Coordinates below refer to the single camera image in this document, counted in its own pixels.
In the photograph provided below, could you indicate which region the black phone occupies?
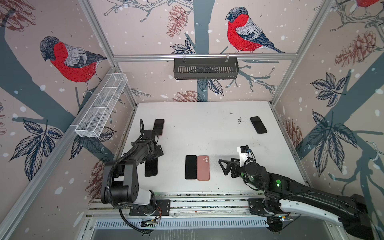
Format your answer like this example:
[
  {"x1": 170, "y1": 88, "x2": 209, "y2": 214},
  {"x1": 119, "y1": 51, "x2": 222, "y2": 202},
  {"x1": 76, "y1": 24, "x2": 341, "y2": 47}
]
[
  {"x1": 250, "y1": 116, "x2": 268, "y2": 135},
  {"x1": 145, "y1": 158, "x2": 158, "y2": 178},
  {"x1": 153, "y1": 119, "x2": 165, "y2": 136},
  {"x1": 185, "y1": 155, "x2": 197, "y2": 180}
]

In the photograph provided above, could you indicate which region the pink phone case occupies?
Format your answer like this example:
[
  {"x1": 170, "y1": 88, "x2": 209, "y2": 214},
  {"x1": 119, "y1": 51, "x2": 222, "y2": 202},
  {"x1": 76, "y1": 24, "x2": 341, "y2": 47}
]
[{"x1": 197, "y1": 156, "x2": 210, "y2": 181}]

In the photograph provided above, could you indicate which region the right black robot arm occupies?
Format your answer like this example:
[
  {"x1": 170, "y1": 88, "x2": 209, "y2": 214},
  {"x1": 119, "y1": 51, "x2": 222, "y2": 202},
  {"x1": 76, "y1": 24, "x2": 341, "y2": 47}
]
[{"x1": 219, "y1": 159, "x2": 375, "y2": 240}]

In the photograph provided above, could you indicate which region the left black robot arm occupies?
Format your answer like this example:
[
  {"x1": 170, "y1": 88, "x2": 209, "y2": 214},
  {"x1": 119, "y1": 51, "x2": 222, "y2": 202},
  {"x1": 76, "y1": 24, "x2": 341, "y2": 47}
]
[{"x1": 100, "y1": 130, "x2": 164, "y2": 210}]

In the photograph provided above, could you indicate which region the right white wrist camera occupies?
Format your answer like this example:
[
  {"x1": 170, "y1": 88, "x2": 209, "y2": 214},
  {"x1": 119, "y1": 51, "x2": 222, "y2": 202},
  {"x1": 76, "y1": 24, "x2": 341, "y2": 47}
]
[{"x1": 237, "y1": 145, "x2": 250, "y2": 162}]

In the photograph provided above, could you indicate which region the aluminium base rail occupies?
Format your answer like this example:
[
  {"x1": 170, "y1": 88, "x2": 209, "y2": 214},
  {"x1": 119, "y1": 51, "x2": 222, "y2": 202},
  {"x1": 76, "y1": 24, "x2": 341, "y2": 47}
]
[{"x1": 86, "y1": 191, "x2": 328, "y2": 220}]

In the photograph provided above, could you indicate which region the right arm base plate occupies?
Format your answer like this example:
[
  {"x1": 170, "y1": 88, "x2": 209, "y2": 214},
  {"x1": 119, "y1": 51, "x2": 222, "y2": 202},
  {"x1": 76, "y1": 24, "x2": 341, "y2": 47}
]
[{"x1": 248, "y1": 198, "x2": 284, "y2": 217}]

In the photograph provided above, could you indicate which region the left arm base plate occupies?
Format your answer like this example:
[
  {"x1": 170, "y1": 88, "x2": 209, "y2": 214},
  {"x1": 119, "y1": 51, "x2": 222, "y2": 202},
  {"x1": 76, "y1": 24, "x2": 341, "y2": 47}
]
[{"x1": 129, "y1": 200, "x2": 171, "y2": 217}]

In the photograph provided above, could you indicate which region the white mesh wall tray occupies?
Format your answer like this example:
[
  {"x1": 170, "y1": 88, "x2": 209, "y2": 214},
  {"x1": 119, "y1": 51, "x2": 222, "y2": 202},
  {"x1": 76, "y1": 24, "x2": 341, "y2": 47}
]
[{"x1": 75, "y1": 73, "x2": 128, "y2": 138}]

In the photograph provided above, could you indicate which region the black hanging wire basket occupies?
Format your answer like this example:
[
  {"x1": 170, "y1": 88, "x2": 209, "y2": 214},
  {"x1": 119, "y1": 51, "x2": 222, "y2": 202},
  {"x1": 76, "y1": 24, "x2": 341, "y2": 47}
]
[{"x1": 174, "y1": 58, "x2": 239, "y2": 80}]

